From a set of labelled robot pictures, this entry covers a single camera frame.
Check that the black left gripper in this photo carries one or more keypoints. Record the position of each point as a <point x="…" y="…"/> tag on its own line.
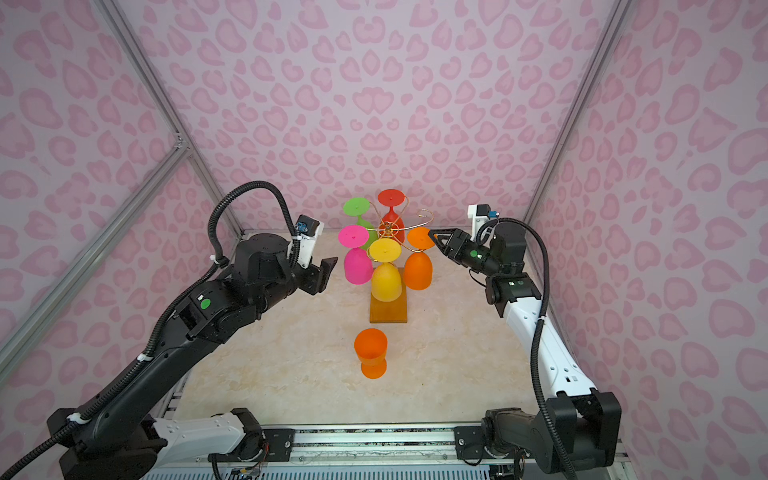
<point x="319" y="278"/>

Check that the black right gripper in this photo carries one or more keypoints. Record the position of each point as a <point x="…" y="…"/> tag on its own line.
<point x="460" y="242"/>

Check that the orange front wine glass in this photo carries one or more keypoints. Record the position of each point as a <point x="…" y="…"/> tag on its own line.
<point x="418" y="271"/>

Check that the orange wine glass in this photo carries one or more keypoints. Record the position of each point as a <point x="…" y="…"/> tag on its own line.
<point x="370" y="347"/>
<point x="418" y="271"/>

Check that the yellow wine glass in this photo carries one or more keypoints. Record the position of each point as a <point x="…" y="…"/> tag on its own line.
<point x="386" y="280"/>

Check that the orange back wine glass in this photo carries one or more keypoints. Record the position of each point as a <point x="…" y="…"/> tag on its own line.
<point x="370" y="347"/>

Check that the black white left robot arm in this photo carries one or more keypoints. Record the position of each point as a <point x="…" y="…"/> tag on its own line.
<point x="115" y="436"/>

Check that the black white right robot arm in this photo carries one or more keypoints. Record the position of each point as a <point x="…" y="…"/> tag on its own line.
<point x="576" y="426"/>

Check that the pink wine glass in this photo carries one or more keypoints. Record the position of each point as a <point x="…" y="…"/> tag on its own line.
<point x="358" y="267"/>

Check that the red wine glass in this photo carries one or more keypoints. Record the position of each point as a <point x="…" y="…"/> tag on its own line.
<point x="391" y="224"/>

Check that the green wine glass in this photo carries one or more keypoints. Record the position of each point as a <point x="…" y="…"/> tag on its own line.
<point x="357" y="207"/>

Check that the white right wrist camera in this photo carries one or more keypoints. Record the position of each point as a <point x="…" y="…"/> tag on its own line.
<point x="479" y="214"/>

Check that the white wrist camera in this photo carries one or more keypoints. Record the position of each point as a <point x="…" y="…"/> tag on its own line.
<point x="308" y="232"/>
<point x="479" y="214"/>

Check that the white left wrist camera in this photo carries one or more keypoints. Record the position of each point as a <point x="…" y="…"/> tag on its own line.
<point x="308" y="232"/>

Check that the gold wire wine glass rack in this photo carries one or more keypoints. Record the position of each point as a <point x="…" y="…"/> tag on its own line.
<point x="397" y="311"/>

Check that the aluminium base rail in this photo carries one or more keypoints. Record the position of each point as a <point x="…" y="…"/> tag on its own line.
<point x="365" y="451"/>

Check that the aluminium frame right post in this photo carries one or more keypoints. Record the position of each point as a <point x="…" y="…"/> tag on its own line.
<point x="619" y="15"/>

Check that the aluminium frame post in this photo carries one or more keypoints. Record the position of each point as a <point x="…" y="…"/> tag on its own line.
<point x="130" y="44"/>
<point x="619" y="15"/>

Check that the aluminium frame left post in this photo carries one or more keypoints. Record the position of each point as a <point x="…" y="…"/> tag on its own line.
<point x="130" y="44"/>

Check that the aluminium frame left strut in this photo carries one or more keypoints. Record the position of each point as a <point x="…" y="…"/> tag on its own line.
<point x="27" y="336"/>

